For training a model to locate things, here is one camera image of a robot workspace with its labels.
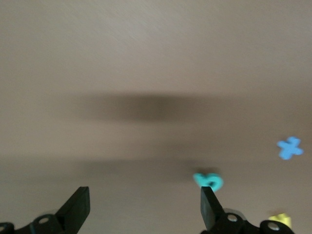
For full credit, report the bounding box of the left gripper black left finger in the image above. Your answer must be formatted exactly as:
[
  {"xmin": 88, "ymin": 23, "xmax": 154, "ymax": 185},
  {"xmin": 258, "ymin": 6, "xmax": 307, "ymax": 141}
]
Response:
[{"xmin": 16, "ymin": 186, "xmax": 90, "ymax": 234}]

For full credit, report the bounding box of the teal foam letter p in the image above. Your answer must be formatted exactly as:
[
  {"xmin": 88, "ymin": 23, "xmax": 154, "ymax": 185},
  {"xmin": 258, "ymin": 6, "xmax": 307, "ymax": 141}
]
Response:
[{"xmin": 193, "ymin": 172, "xmax": 224, "ymax": 192}]

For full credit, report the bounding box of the yellow foam letter k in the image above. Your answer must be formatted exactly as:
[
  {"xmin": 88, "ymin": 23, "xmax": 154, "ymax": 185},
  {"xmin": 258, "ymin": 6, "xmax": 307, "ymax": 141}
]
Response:
[{"xmin": 268, "ymin": 213, "xmax": 292, "ymax": 229}]

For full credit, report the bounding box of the brown paper table cover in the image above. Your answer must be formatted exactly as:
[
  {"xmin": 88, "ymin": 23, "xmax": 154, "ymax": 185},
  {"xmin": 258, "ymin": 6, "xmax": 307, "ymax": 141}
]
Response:
[{"xmin": 0, "ymin": 0, "xmax": 312, "ymax": 234}]

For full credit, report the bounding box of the blue foam letter x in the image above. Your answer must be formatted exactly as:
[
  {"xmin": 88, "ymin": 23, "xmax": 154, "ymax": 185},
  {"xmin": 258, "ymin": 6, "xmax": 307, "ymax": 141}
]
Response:
[{"xmin": 277, "ymin": 136, "xmax": 305, "ymax": 160}]

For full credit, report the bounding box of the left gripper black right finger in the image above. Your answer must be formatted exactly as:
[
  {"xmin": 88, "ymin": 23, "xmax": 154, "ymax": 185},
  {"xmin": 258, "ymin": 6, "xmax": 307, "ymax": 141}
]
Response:
[{"xmin": 200, "ymin": 187, "xmax": 260, "ymax": 234}]

